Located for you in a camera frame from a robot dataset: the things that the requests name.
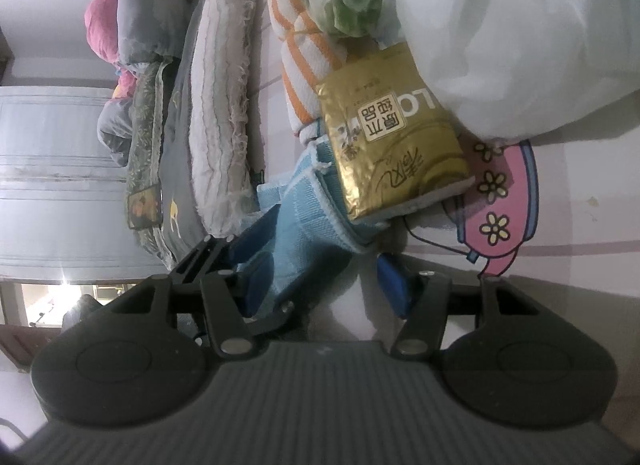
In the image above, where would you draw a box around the orange striped towel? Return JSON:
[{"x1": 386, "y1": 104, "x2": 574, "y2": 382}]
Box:
[{"x1": 267, "y1": 0, "x2": 351, "y2": 143}]

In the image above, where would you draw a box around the grey pillow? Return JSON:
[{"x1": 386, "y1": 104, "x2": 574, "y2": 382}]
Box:
[{"x1": 115, "y1": 0, "x2": 193, "y2": 66}]

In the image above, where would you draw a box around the green patterned cloth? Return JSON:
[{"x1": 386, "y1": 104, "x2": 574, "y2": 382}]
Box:
[{"x1": 125, "y1": 62, "x2": 173, "y2": 251}]

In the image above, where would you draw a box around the gold tissue packet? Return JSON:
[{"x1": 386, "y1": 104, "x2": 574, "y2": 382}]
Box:
[{"x1": 315, "y1": 42, "x2": 476, "y2": 223}]

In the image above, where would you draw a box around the white and blue cloth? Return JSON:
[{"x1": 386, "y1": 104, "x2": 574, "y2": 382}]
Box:
[{"x1": 375, "y1": 0, "x2": 640, "y2": 146}]

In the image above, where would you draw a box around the grey sheet with yellow prints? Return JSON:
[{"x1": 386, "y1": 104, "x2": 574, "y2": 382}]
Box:
[{"x1": 155, "y1": 0, "x2": 216, "y2": 266}]

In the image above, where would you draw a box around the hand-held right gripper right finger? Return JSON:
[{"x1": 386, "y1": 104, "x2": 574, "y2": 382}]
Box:
[{"x1": 376, "y1": 252, "x2": 543, "y2": 360}]

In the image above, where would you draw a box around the light blue towel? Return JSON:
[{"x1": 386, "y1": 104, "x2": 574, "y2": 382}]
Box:
[{"x1": 235, "y1": 137, "x2": 476, "y2": 318}]

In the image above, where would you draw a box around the pink quilt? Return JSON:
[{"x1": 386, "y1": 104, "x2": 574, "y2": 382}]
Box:
[{"x1": 84, "y1": 0, "x2": 201, "y2": 96}]

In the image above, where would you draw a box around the checked floral bedsheet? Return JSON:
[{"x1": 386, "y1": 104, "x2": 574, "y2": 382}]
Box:
[{"x1": 245, "y1": 0, "x2": 640, "y2": 306}]

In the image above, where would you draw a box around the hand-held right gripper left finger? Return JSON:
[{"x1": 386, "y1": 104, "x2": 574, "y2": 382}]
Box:
[{"x1": 107, "y1": 251, "x2": 281, "y2": 360}]

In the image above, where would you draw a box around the white fringed blanket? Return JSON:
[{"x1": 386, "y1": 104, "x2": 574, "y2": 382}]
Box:
[{"x1": 187, "y1": 0, "x2": 261, "y2": 238}]

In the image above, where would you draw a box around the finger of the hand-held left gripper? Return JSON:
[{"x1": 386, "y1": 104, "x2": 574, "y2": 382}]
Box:
[
  {"x1": 172, "y1": 234, "x2": 237, "y2": 287},
  {"x1": 241, "y1": 301, "x2": 296, "y2": 338}
]

